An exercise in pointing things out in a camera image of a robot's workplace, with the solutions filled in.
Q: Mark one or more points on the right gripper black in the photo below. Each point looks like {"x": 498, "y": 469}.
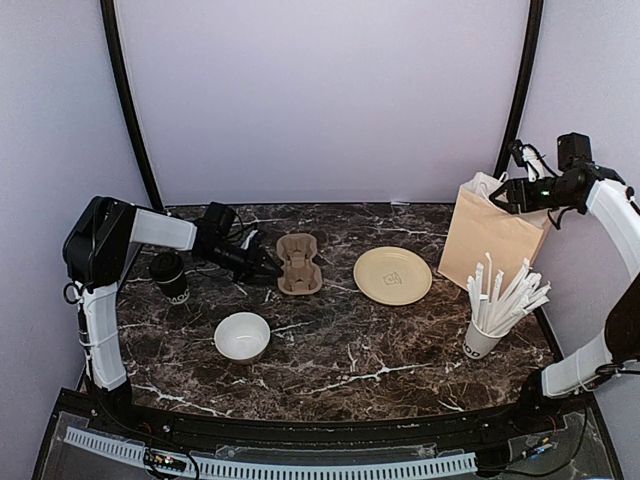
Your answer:
{"x": 514, "y": 187}

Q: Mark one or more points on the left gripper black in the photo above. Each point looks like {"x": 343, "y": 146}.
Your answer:
{"x": 253, "y": 265}

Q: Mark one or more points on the brown paper bag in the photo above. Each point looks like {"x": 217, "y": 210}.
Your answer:
{"x": 479, "y": 229}

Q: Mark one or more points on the brown cardboard cup carrier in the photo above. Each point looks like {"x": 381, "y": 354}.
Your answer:
{"x": 300, "y": 274}

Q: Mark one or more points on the black paper coffee cup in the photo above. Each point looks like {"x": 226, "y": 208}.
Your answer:
{"x": 177, "y": 292}

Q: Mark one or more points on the black plastic cup lid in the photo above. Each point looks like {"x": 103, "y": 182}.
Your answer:
{"x": 166, "y": 267}

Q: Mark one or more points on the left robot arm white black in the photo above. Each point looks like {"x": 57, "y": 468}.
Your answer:
{"x": 95, "y": 254}

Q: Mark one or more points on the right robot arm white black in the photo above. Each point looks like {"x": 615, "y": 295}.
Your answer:
{"x": 588, "y": 188}

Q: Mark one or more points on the white wrapped straw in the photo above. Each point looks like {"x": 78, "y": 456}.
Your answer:
{"x": 486, "y": 269}
{"x": 510, "y": 292}
{"x": 494, "y": 300}
{"x": 530, "y": 295}
{"x": 479, "y": 301}

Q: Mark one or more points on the white ceramic bowl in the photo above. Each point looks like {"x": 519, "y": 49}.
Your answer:
{"x": 242, "y": 337}

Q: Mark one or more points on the beige round plate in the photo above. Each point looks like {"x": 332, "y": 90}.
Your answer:
{"x": 392, "y": 276}

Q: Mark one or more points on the white paper cup holder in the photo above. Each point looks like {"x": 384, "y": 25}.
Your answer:
{"x": 478, "y": 344}

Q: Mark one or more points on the small green circuit board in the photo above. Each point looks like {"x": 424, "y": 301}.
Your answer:
{"x": 162, "y": 461}

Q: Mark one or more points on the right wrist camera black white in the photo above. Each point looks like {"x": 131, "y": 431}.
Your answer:
{"x": 526, "y": 156}

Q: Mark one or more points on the right black frame post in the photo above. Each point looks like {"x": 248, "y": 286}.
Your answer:
{"x": 530, "y": 43}

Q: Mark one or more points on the black frame post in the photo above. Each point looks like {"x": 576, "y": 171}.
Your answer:
{"x": 530, "y": 43}
{"x": 117, "y": 59}

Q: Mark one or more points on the black front rail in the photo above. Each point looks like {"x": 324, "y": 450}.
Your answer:
{"x": 488, "y": 429}

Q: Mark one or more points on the white slotted cable duct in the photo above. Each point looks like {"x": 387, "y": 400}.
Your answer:
{"x": 243, "y": 463}

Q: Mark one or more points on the left black frame post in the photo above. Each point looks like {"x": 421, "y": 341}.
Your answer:
{"x": 117, "y": 59}

